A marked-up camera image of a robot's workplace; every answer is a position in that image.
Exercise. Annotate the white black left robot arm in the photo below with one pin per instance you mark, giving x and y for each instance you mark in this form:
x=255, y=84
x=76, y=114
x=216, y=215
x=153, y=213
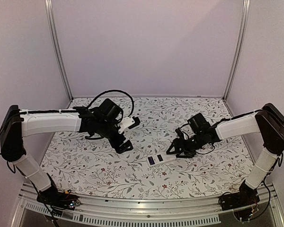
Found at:
x=107, y=121

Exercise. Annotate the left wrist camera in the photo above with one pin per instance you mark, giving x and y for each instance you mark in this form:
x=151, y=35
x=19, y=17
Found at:
x=136, y=121

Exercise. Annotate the black battery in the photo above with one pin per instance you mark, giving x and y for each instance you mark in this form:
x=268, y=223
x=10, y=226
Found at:
x=153, y=160
x=150, y=159

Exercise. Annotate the right aluminium frame post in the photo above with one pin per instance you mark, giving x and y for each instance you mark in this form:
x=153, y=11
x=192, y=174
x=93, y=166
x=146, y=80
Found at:
x=238, y=48

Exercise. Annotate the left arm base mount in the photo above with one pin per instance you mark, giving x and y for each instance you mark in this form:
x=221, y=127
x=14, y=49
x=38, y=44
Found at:
x=57, y=199

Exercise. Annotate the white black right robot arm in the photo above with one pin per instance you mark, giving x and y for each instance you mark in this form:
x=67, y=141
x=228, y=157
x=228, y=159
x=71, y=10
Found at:
x=267, y=123

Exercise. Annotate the left aluminium frame post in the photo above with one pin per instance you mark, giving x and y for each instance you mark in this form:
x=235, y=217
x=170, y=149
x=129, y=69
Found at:
x=56, y=47

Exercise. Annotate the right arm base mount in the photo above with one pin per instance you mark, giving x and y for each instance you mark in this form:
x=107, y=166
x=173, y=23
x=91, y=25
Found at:
x=244, y=197

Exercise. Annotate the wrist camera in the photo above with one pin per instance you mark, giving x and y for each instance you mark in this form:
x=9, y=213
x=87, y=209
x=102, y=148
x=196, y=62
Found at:
x=136, y=121
x=180, y=133

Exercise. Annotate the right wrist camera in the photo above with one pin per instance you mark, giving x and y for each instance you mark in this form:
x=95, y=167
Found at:
x=180, y=133

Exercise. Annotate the black battery front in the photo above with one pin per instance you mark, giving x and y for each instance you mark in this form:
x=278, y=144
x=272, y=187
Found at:
x=153, y=160

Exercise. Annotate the aluminium frame post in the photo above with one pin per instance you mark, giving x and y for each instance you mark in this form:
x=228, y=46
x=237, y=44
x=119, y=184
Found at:
x=238, y=48
x=56, y=47

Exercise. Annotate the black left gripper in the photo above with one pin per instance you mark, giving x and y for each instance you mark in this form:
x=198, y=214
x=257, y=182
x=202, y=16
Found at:
x=123, y=148

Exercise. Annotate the white and red remote control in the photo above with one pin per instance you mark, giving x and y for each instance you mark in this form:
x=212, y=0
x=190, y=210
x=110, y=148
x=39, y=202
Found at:
x=161, y=158

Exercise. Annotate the aluminium front rail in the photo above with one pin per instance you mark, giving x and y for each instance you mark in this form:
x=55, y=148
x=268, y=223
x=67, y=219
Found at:
x=188, y=212

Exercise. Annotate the floral patterned table mat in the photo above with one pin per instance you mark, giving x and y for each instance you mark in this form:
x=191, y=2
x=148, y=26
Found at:
x=92, y=167

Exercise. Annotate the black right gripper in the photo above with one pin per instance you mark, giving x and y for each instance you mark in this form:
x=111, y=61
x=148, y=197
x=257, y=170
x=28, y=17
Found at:
x=182, y=146

